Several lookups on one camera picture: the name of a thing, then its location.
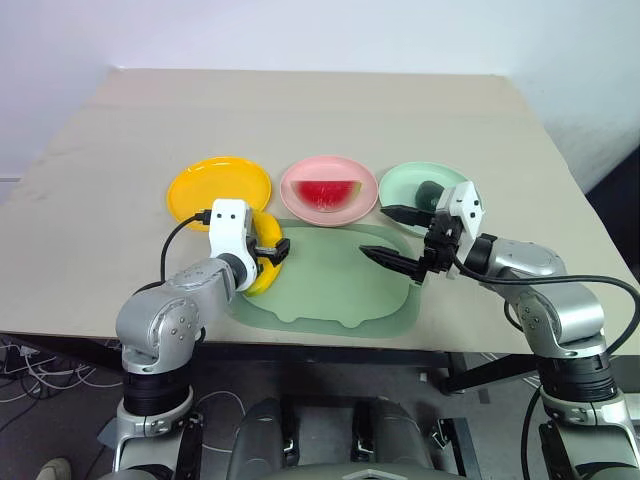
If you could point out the yellow banana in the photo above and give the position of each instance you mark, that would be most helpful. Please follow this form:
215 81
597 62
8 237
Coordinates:
270 227

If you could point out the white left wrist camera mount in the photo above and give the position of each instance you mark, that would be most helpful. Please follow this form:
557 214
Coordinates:
227 230

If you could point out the pink plate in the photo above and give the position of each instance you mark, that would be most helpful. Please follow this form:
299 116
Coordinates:
325 167

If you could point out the dark green avocado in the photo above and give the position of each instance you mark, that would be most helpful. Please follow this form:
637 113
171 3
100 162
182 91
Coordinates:
427 192

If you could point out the yellow plate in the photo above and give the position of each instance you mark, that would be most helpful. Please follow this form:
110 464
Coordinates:
215 185

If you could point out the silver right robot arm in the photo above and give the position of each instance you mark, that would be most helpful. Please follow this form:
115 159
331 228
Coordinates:
555 300

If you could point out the green silicone mat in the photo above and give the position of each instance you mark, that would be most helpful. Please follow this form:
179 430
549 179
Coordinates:
325 280

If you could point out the light green plate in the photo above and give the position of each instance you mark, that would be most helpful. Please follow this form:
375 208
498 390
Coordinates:
400 182

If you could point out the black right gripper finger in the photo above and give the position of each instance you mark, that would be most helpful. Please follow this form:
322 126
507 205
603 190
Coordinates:
392 259
407 215

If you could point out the beige shoe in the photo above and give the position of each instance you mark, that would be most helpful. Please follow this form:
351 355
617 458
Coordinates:
52 470

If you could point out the red watermelon slice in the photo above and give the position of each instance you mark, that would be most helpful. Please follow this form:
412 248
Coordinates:
325 195

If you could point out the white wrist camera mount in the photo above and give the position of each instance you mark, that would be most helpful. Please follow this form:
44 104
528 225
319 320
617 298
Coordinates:
227 230
467 205

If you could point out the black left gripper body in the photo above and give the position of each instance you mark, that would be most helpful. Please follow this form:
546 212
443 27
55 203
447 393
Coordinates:
262 249

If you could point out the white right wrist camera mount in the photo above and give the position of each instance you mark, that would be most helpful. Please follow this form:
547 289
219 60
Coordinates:
467 205

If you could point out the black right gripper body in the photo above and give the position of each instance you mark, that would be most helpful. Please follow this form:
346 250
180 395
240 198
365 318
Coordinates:
440 250

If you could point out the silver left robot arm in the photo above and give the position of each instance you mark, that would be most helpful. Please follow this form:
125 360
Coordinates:
165 310

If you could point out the black table frame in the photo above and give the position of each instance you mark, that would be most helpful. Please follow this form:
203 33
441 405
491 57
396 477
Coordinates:
325 355

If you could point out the dark grey rounded shape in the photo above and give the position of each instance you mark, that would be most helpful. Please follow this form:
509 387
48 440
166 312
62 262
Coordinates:
400 435
260 435

